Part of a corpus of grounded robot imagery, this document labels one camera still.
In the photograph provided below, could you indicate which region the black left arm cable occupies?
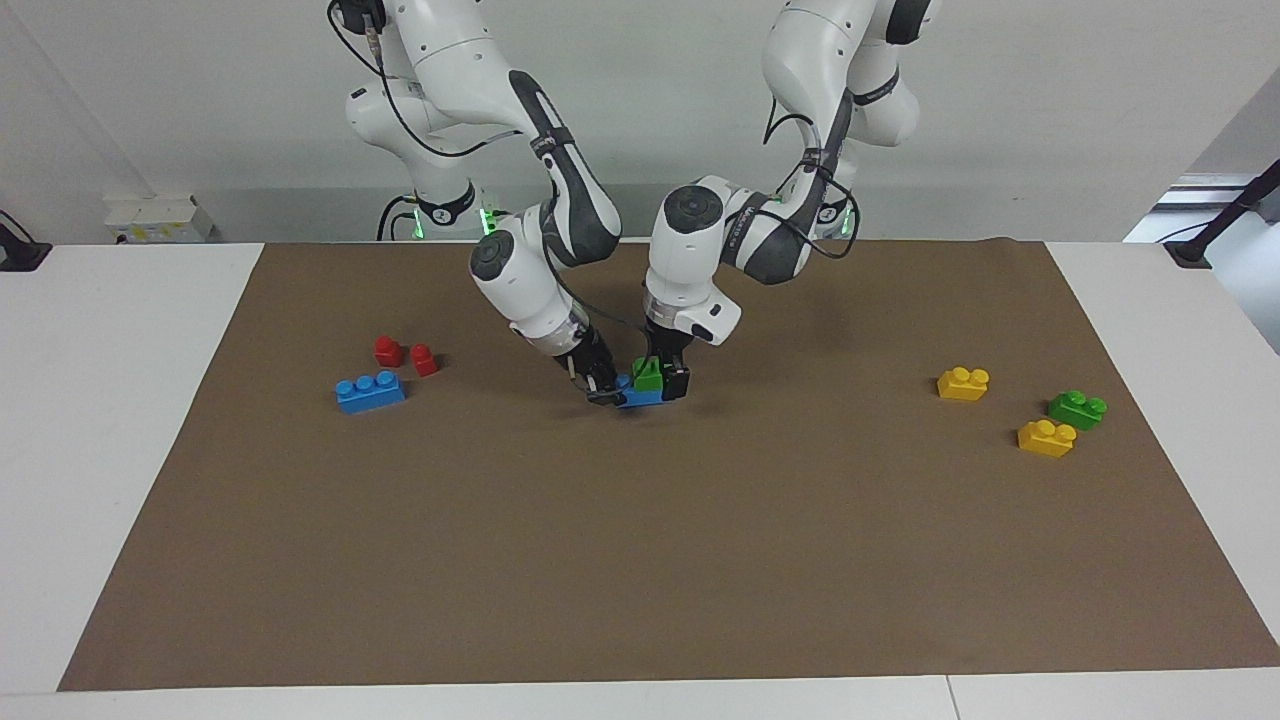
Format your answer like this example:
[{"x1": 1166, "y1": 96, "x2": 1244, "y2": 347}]
[{"x1": 763, "y1": 88, "x2": 863, "y2": 263}]

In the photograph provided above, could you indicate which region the yellow two-stud block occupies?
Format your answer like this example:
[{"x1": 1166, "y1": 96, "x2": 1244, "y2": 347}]
[
  {"x1": 1017, "y1": 420, "x2": 1078, "y2": 459},
  {"x1": 937, "y1": 367, "x2": 991, "y2": 403}
]

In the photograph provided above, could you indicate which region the brown paper mat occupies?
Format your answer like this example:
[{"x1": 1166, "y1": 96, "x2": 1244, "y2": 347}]
[{"x1": 57, "y1": 238, "x2": 1280, "y2": 693}]

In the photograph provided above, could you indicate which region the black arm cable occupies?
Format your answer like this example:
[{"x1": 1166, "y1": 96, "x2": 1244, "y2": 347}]
[
  {"x1": 328, "y1": 0, "x2": 651, "y2": 336},
  {"x1": 763, "y1": 88, "x2": 863, "y2": 263}
]

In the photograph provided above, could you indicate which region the white wall socket box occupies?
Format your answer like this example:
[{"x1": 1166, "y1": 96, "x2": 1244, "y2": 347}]
[{"x1": 103, "y1": 193, "x2": 214, "y2": 245}]

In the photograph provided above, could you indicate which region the black base cable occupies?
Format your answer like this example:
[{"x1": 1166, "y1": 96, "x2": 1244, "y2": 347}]
[{"x1": 376, "y1": 194, "x2": 421, "y2": 242}]

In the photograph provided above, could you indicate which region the blue three-stud block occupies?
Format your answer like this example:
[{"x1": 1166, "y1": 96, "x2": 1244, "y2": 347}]
[
  {"x1": 334, "y1": 370, "x2": 408, "y2": 414},
  {"x1": 614, "y1": 374, "x2": 667, "y2": 410}
]

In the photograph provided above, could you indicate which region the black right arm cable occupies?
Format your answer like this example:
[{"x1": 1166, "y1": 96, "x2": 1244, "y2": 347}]
[{"x1": 328, "y1": 0, "x2": 651, "y2": 336}]

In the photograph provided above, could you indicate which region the black table clamp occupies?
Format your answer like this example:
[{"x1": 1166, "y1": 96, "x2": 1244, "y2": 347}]
[{"x1": 0, "y1": 210, "x2": 53, "y2": 273}]

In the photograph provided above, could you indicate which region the black stand with clamp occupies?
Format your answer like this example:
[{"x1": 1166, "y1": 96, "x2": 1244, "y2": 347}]
[{"x1": 1165, "y1": 160, "x2": 1280, "y2": 269}]

